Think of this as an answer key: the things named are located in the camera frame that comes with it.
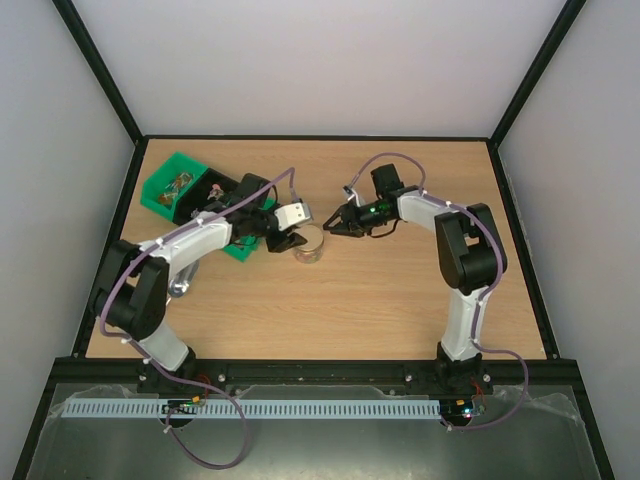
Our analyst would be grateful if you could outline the clear glass jar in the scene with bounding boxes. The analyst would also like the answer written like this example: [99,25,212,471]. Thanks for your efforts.
[293,241,324,264]

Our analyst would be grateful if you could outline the white jar lid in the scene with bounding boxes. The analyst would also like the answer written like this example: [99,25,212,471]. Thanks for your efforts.
[296,224,324,252]

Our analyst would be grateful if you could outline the black aluminium frame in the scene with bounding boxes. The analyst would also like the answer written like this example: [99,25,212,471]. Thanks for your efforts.
[14,1,614,479]

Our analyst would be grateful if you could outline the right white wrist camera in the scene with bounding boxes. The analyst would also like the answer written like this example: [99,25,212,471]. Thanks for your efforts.
[342,185,363,207]

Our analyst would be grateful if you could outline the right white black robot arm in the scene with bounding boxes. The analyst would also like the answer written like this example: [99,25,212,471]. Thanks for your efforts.
[323,164,507,392]

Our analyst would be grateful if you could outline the green bin of sticks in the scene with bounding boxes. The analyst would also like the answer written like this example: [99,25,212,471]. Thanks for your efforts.
[140,152,208,221]

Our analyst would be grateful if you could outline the light blue cable duct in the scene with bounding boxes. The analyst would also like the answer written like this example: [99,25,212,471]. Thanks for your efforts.
[61,398,441,420]

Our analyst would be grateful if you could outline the black bin of lollipops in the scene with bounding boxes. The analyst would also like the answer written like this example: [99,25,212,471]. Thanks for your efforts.
[172,168,239,225]

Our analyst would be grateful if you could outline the green bin of gummies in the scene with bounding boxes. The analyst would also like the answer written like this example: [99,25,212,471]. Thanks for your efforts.
[222,197,279,263]

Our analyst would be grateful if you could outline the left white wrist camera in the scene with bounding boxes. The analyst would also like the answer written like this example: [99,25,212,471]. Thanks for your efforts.
[274,201,313,231]

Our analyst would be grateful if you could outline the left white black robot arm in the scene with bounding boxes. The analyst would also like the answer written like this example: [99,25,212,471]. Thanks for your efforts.
[90,181,312,372]

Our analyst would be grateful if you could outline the metal candy scoop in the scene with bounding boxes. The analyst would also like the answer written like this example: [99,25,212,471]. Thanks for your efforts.
[168,261,199,299]

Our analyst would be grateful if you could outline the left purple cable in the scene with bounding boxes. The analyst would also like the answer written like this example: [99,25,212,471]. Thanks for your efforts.
[97,167,301,469]

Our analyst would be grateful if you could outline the metal front tray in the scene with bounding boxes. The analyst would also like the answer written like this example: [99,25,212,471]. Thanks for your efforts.
[26,385,599,479]

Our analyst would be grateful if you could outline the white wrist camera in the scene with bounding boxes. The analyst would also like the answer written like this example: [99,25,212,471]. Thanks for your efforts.
[274,201,313,231]
[342,185,363,207]

